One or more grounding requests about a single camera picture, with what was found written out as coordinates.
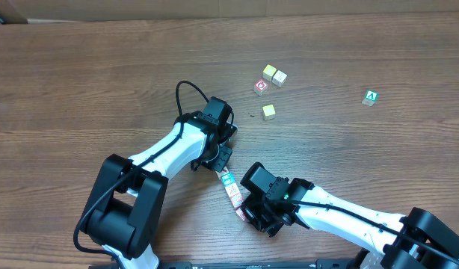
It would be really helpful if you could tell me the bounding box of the yellow top wooden block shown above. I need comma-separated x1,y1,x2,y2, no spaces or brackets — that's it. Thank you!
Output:
262,64,277,81

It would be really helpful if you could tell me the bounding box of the red O wooden block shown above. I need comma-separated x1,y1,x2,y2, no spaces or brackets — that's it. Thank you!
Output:
253,79,269,96

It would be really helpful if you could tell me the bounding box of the yellow K wooden block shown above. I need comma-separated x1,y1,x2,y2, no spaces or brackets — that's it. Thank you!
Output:
225,182,240,198

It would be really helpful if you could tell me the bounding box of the plain wooden block yellow side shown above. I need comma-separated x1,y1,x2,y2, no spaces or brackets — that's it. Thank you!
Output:
271,70,288,87

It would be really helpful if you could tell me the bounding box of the wooden block B and brush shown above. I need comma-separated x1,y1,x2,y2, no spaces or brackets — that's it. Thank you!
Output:
216,167,229,179

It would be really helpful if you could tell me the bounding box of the red M wooden block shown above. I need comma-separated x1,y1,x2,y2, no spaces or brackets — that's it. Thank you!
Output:
236,208,247,222

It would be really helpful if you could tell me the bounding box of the blue T wooden block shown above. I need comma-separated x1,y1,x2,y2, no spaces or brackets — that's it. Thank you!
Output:
220,172,235,186

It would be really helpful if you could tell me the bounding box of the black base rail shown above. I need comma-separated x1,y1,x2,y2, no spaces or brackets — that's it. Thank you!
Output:
87,258,365,269

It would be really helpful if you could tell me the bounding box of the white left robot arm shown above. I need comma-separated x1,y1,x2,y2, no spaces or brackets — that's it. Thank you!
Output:
76,97,237,268

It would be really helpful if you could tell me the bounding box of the green A wooden block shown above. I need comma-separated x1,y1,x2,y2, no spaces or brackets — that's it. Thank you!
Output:
361,90,379,106

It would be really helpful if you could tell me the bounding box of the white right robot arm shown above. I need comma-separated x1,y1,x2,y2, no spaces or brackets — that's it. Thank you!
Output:
241,162,459,268

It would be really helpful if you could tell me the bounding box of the cardboard wall panel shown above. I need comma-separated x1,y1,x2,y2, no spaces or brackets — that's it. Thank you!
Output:
0,0,459,23

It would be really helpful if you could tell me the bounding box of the yellow L wooden block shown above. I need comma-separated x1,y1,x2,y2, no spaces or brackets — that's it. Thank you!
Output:
262,105,276,120

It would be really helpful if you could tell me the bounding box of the red drawing wooden block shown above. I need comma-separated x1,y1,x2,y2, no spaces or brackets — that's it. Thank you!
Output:
230,193,244,209

